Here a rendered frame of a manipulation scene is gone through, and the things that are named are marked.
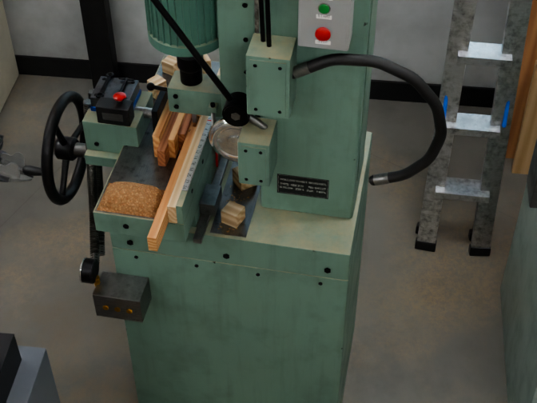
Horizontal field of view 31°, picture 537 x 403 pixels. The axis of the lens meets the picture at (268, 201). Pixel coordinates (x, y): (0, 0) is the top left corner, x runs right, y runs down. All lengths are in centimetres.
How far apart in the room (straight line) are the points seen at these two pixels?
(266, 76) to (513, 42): 115
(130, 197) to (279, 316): 51
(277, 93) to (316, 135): 20
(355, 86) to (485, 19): 174
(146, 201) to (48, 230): 132
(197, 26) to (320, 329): 83
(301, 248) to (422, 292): 105
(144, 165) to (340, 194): 46
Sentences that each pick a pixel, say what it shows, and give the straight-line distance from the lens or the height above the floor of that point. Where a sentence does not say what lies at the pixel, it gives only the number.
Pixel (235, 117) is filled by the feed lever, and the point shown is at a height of 112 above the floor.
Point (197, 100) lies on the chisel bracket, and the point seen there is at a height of 104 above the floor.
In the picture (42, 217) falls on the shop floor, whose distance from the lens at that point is 353.
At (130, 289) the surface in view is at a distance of 242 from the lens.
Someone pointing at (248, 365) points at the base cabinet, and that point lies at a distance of 263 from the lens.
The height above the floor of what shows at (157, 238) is 93.
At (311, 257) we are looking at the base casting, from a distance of 225.
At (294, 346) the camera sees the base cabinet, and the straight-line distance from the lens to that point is 252.
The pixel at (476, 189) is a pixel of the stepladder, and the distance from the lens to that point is 321.
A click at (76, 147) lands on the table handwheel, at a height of 83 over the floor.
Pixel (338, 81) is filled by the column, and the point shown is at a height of 120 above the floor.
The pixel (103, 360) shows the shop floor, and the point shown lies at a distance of 307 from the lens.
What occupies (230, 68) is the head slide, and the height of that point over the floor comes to 117.
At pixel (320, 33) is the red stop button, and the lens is 189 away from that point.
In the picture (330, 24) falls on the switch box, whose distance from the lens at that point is 189.
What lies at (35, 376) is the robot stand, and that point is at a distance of 239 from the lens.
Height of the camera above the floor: 244
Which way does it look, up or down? 44 degrees down
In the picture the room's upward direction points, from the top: straight up
